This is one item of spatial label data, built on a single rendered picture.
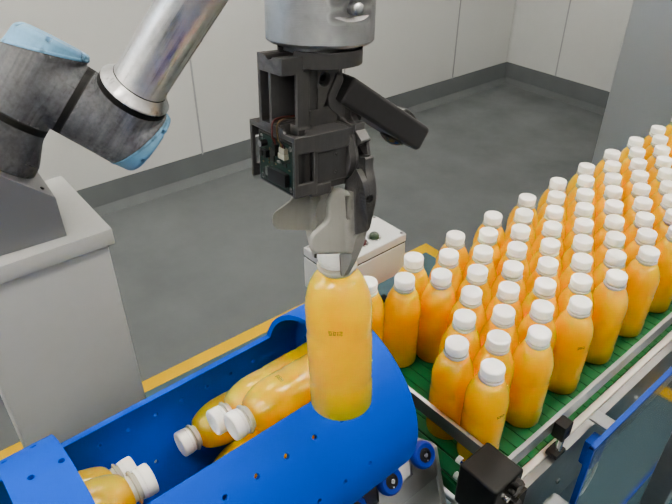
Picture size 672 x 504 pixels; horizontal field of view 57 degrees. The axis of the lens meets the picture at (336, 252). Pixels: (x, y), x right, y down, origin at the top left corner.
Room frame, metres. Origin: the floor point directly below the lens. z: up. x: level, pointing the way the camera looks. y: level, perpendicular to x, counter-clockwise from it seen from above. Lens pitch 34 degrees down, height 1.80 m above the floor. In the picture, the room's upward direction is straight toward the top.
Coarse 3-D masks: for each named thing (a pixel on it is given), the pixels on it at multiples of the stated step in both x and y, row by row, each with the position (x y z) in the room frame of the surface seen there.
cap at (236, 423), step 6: (228, 414) 0.54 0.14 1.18; (234, 414) 0.54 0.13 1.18; (240, 414) 0.54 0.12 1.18; (228, 420) 0.54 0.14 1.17; (234, 420) 0.53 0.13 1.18; (240, 420) 0.53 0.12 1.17; (246, 420) 0.54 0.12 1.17; (228, 426) 0.54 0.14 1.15; (234, 426) 0.53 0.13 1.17; (240, 426) 0.53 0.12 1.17; (246, 426) 0.53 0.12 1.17; (234, 432) 0.53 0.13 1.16; (240, 432) 0.52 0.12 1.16; (246, 432) 0.53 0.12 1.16; (234, 438) 0.53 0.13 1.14; (240, 438) 0.52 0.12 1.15
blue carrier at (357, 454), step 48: (288, 336) 0.77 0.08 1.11; (192, 384) 0.65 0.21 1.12; (384, 384) 0.58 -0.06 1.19; (96, 432) 0.55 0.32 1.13; (144, 432) 0.60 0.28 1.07; (288, 432) 0.49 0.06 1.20; (336, 432) 0.51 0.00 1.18; (384, 432) 0.54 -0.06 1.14; (0, 480) 0.47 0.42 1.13; (48, 480) 0.40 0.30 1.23; (192, 480) 0.42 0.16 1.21; (240, 480) 0.43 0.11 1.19; (288, 480) 0.45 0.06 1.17; (336, 480) 0.48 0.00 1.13
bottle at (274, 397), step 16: (288, 368) 0.61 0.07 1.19; (304, 368) 0.61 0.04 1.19; (256, 384) 0.59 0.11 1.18; (272, 384) 0.58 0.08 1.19; (288, 384) 0.58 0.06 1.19; (304, 384) 0.59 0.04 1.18; (256, 400) 0.56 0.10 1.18; (272, 400) 0.56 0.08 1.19; (288, 400) 0.56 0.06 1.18; (304, 400) 0.57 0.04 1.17; (256, 416) 0.54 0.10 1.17; (272, 416) 0.54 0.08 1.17
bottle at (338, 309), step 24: (312, 288) 0.49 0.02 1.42; (336, 288) 0.48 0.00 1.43; (360, 288) 0.49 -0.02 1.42; (312, 312) 0.48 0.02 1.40; (336, 312) 0.47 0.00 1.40; (360, 312) 0.48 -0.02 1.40; (312, 336) 0.48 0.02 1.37; (336, 336) 0.47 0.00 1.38; (360, 336) 0.48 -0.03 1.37; (312, 360) 0.48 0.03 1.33; (336, 360) 0.47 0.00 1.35; (360, 360) 0.47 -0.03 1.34; (312, 384) 0.48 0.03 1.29; (336, 384) 0.46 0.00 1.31; (360, 384) 0.47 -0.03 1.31; (336, 408) 0.46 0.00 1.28; (360, 408) 0.47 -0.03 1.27
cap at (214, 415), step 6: (216, 408) 0.59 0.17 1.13; (222, 408) 0.59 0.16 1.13; (210, 414) 0.58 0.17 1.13; (216, 414) 0.58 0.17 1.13; (222, 414) 0.58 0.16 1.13; (210, 420) 0.59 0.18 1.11; (216, 420) 0.57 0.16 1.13; (222, 420) 0.57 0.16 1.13; (210, 426) 0.59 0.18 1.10; (216, 426) 0.57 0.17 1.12; (222, 426) 0.57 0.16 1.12; (216, 432) 0.57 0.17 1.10; (222, 432) 0.57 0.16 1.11
